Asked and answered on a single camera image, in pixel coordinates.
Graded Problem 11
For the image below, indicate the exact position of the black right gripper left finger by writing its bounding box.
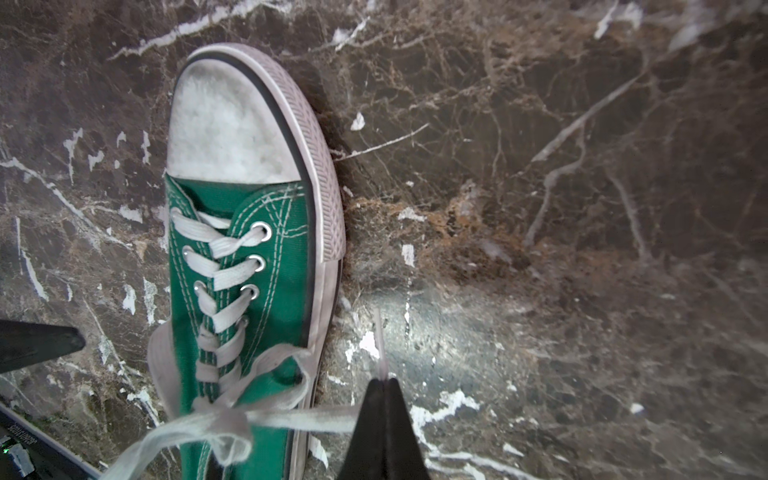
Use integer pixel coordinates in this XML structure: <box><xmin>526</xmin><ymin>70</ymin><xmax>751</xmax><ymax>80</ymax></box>
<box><xmin>337</xmin><ymin>379</ymin><xmax>385</xmax><ymax>480</ymax></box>

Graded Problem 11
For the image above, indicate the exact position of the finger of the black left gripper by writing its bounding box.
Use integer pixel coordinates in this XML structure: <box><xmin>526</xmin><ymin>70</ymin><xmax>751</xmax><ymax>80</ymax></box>
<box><xmin>0</xmin><ymin>320</ymin><xmax>86</xmax><ymax>374</ymax></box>

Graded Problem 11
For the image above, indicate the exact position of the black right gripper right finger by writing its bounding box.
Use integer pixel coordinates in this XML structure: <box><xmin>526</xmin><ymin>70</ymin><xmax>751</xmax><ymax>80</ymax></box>
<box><xmin>383</xmin><ymin>378</ymin><xmax>430</xmax><ymax>480</ymax></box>

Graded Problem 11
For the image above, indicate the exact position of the white shoelace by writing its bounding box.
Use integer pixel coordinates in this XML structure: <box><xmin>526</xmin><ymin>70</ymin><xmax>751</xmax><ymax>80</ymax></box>
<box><xmin>106</xmin><ymin>198</ymin><xmax>360</xmax><ymax>479</ymax></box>

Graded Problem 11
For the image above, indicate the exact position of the green canvas sneaker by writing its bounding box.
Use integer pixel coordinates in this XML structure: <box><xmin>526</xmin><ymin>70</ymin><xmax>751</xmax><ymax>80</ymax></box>
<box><xmin>146</xmin><ymin>43</ymin><xmax>348</xmax><ymax>480</ymax></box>

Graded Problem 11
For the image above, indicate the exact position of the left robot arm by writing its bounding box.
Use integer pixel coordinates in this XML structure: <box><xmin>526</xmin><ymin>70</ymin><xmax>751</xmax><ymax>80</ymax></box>
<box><xmin>1</xmin><ymin>319</ymin><xmax>101</xmax><ymax>480</ymax></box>

